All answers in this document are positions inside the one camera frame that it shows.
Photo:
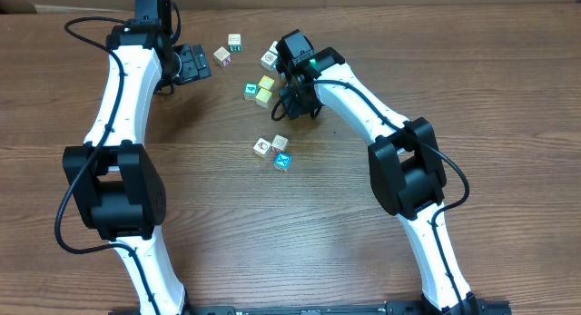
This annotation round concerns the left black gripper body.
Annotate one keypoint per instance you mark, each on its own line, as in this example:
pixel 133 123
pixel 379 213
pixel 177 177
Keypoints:
pixel 194 61

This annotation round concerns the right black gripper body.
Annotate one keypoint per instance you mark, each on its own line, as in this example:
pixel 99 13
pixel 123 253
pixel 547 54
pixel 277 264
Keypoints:
pixel 296 103

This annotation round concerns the white block red drawing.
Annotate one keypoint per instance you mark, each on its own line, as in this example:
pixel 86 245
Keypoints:
pixel 279 144

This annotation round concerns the white cream block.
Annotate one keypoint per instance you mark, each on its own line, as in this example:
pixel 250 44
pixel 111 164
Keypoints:
pixel 262 147

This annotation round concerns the blue X block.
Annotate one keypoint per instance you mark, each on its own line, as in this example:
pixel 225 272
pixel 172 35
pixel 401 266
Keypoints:
pixel 282 161

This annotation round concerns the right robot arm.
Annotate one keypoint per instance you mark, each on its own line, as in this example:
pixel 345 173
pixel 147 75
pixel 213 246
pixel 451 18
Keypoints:
pixel 406 167

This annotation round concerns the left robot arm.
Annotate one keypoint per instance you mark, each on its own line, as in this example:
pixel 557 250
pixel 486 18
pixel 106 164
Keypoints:
pixel 112 180

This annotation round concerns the white block red side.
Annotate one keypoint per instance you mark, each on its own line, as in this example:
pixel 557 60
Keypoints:
pixel 222 56

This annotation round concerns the yellow block lower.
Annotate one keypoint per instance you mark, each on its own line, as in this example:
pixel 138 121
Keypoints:
pixel 263 98

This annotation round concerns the yellow block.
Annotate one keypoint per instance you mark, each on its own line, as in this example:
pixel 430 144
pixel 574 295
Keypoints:
pixel 266 83
pixel 263 98

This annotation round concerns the yellow block upper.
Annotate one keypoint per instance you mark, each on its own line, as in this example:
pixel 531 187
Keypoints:
pixel 266 83

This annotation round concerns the white block blue side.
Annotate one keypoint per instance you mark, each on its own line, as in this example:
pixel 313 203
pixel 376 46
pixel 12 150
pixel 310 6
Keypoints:
pixel 269 61

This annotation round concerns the white block green side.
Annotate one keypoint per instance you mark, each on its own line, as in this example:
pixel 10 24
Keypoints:
pixel 234 43

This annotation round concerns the green number four block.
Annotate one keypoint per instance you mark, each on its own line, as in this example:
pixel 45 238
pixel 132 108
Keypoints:
pixel 250 91

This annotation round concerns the white block far top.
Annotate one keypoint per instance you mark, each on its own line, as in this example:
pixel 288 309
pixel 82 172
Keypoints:
pixel 273 48

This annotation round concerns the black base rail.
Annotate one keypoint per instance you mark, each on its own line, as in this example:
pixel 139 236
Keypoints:
pixel 389 308

